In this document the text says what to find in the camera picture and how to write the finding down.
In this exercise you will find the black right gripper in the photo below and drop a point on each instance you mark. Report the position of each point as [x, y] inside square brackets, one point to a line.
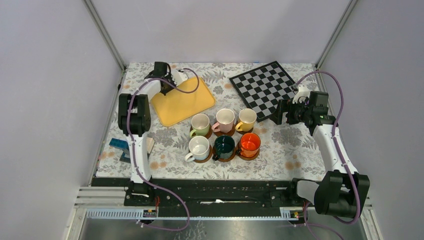
[285, 106]

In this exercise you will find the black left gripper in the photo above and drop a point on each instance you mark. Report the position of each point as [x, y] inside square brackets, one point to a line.
[169, 76]

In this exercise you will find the yellow plastic tray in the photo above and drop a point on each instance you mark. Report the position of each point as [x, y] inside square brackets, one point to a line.
[176, 106]

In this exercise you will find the black and white chessboard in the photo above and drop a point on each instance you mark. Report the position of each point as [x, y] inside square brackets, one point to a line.
[261, 88]

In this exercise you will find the cream yellow mug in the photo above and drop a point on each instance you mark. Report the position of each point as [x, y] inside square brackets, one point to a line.
[246, 120]

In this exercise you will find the pink mug back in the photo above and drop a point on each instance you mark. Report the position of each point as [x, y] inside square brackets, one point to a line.
[200, 125]

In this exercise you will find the pink mug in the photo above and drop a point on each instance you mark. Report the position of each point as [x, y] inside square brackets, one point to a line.
[224, 121]
[200, 125]

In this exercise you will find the orange cup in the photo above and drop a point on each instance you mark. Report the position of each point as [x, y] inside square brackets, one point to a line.
[249, 144]

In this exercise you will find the dark walnut wooden coaster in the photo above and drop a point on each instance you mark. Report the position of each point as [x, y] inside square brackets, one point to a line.
[245, 132]

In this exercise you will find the pink mug front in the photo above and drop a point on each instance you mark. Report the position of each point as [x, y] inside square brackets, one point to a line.
[224, 121]

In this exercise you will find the brown coaster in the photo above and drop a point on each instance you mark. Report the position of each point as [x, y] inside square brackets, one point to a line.
[207, 158]
[220, 133]
[215, 156]
[208, 134]
[239, 154]

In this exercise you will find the white mug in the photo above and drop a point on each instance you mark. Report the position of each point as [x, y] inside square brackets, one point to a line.
[199, 149]

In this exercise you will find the dark green mug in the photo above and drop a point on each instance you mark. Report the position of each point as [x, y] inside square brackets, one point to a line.
[224, 146]

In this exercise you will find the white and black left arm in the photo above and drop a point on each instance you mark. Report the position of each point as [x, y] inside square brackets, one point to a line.
[134, 118]

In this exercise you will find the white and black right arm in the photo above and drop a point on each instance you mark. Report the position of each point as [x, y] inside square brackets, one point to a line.
[343, 191]

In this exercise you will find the beige building block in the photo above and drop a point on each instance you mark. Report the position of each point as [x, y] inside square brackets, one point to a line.
[149, 144]

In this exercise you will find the blue building block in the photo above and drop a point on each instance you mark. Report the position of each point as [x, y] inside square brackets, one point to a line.
[120, 145]

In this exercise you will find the floral patterned tablecloth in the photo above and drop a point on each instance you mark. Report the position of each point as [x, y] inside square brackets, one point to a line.
[286, 151]

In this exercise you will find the grey building block baseplate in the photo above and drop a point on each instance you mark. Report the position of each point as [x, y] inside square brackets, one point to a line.
[125, 158]

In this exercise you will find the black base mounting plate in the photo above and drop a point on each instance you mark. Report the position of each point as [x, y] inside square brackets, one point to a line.
[208, 197]

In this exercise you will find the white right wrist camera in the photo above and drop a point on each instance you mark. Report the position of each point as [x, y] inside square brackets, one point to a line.
[302, 94]

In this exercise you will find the aluminium frame rail left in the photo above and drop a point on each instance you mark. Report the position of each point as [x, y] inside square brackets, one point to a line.
[101, 27]

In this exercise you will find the aluminium frame rail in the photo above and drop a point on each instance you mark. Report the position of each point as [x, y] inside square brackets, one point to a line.
[101, 27]
[334, 36]

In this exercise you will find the aluminium frame rail right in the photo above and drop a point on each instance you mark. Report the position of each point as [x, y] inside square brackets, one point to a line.
[334, 36]

